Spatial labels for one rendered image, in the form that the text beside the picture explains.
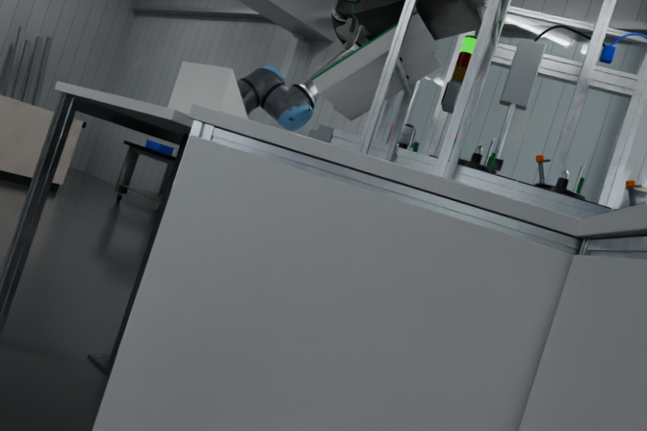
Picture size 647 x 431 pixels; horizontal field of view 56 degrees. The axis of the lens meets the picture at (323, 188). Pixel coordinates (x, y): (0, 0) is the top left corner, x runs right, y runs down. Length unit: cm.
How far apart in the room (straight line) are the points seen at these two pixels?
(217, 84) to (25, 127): 454
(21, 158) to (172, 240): 536
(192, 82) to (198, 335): 117
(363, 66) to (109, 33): 926
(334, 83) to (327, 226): 43
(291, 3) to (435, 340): 573
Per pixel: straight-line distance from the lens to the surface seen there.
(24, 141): 649
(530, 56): 294
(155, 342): 123
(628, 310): 65
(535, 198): 166
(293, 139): 112
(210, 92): 207
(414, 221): 107
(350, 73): 140
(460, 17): 158
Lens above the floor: 76
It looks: 1 degrees up
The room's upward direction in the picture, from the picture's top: 18 degrees clockwise
